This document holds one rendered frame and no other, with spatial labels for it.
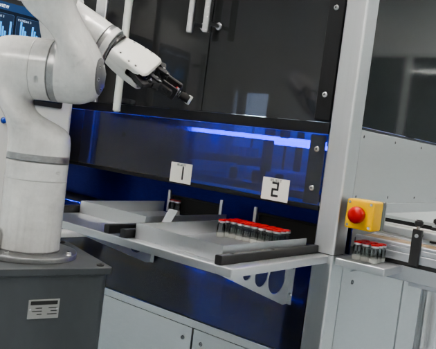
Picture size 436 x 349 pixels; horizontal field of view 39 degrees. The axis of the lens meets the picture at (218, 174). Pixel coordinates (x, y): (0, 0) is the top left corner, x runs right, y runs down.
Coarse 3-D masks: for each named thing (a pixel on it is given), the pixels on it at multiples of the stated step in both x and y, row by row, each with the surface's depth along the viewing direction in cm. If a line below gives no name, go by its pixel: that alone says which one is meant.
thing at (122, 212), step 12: (84, 204) 172; (96, 204) 168; (108, 204) 180; (120, 204) 184; (132, 204) 188; (144, 204) 192; (156, 204) 196; (96, 216) 168; (108, 216) 165; (120, 216) 162; (132, 216) 160; (144, 216) 157; (156, 216) 160; (180, 216) 167; (192, 216) 171; (204, 216) 175; (216, 216) 180
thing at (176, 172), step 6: (174, 162) 186; (174, 168) 186; (180, 168) 185; (186, 168) 183; (174, 174) 186; (180, 174) 184; (186, 174) 183; (174, 180) 186; (180, 180) 184; (186, 180) 183
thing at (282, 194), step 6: (264, 180) 166; (270, 180) 164; (276, 180) 163; (282, 180) 162; (288, 180) 161; (264, 186) 166; (270, 186) 164; (276, 186) 163; (282, 186) 162; (288, 186) 161; (264, 192) 165; (270, 192) 164; (276, 192) 163; (282, 192) 162; (288, 192) 161; (264, 198) 165; (270, 198) 164; (276, 198) 163; (282, 198) 162
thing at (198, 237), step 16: (144, 224) 144; (160, 224) 149; (176, 224) 153; (192, 224) 158; (208, 224) 163; (144, 240) 141; (160, 240) 138; (176, 240) 135; (192, 240) 132; (208, 240) 152; (224, 240) 155; (240, 240) 158; (288, 240) 147; (304, 240) 153; (208, 256) 129
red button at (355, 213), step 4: (352, 208) 146; (356, 208) 145; (360, 208) 145; (348, 212) 147; (352, 212) 146; (356, 212) 145; (360, 212) 145; (364, 212) 146; (348, 216) 147; (352, 216) 146; (356, 216) 145; (360, 216) 145; (364, 216) 146; (352, 220) 146; (356, 220) 145; (360, 220) 145
